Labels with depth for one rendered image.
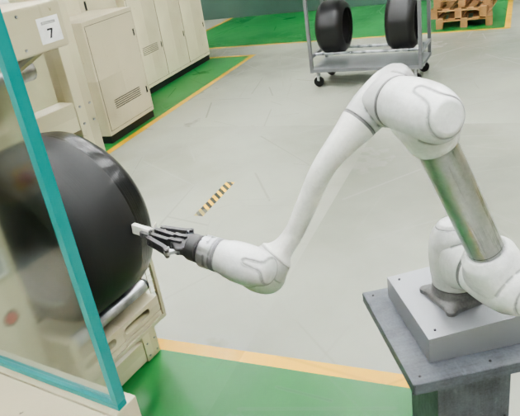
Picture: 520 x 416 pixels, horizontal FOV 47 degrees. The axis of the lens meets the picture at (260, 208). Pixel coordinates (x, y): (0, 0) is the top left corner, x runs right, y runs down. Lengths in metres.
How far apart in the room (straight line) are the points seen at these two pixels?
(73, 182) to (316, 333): 1.79
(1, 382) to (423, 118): 0.99
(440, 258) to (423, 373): 0.35
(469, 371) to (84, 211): 1.19
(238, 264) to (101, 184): 0.46
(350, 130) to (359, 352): 1.64
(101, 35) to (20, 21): 4.47
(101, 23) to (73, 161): 4.87
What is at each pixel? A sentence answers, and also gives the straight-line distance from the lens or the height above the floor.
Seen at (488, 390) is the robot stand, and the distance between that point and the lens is 2.19.
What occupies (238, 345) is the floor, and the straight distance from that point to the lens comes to 3.12.
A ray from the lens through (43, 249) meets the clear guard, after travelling 0.91.
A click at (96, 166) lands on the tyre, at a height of 1.37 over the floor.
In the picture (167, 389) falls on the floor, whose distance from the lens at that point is 2.99.
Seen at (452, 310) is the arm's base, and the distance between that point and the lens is 1.96.
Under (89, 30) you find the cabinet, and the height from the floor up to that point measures 1.16.
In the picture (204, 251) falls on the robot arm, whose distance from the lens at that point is 1.55.
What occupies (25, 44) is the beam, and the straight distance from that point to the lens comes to 2.06.
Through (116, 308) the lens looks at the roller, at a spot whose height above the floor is 0.91.
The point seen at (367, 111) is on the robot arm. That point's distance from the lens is 1.53.
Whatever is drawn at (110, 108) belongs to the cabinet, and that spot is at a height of 0.36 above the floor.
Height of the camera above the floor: 1.93
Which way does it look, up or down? 26 degrees down
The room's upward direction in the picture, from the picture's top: 9 degrees counter-clockwise
